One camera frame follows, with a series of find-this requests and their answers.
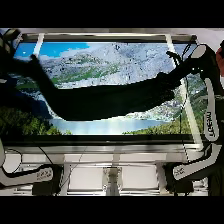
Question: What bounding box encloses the black garment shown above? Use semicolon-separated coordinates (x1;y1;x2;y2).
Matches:
0;54;188;122

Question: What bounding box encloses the red garment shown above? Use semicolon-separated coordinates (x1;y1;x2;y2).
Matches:
215;46;224;78

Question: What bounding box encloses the black cable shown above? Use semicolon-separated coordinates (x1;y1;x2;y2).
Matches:
4;147;24;175
178;41;194;149

